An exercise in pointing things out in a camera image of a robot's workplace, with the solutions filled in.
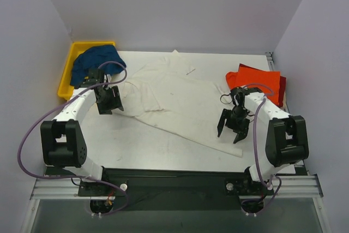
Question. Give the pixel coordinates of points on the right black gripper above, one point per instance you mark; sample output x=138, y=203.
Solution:
x=236, y=124

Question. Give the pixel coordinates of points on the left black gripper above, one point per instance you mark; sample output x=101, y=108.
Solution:
x=109, y=101

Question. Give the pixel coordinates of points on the white t-shirt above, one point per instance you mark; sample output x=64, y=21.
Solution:
x=164, y=95

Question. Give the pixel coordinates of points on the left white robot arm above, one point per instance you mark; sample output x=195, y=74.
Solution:
x=62, y=139

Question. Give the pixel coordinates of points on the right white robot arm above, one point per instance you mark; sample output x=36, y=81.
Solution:
x=286, y=141

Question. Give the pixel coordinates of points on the yellow plastic bin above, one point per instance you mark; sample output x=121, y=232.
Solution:
x=65, y=90

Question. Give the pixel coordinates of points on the blue t-shirt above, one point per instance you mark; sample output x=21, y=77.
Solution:
x=93, y=58

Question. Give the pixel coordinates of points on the folded orange t-shirt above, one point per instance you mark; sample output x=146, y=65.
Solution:
x=269, y=80

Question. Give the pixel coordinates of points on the folded dark red t-shirt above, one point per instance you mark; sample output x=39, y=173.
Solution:
x=282, y=90

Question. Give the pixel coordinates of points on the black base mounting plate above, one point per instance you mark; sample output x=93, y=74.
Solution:
x=170, y=201

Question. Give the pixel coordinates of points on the aluminium frame rail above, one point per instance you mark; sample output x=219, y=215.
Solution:
x=284, y=187

